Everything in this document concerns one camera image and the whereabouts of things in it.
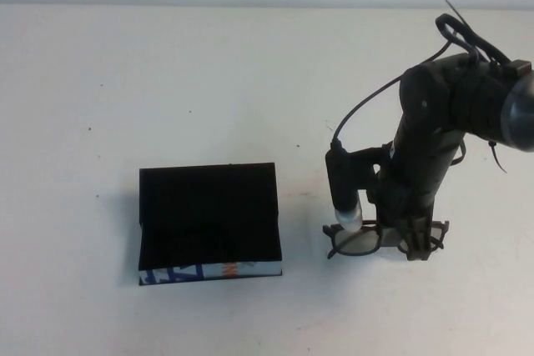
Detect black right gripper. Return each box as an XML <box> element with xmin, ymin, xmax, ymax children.
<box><xmin>365</xmin><ymin>129</ymin><xmax>465</xmax><ymax>264</ymax></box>

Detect dark framed glasses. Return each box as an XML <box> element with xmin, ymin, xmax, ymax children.
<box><xmin>321</xmin><ymin>218</ymin><xmax>451</xmax><ymax>262</ymax></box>

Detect black glasses case printed side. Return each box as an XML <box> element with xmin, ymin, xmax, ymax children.
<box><xmin>137</xmin><ymin>161</ymin><xmax>285</xmax><ymax>287</ymax></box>

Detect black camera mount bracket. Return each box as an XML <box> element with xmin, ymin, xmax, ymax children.
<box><xmin>345</xmin><ymin>143</ymin><xmax>396</xmax><ymax>191</ymax></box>

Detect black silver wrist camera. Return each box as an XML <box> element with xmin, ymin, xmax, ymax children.
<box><xmin>325</xmin><ymin>143</ymin><xmax>365</xmax><ymax>234</ymax></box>

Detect thin black camera cable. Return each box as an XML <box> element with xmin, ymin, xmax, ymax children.
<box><xmin>331</xmin><ymin>49</ymin><xmax>447</xmax><ymax>149</ymax></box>

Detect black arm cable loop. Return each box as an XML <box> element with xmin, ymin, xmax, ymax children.
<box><xmin>435</xmin><ymin>0</ymin><xmax>512</xmax><ymax>72</ymax></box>

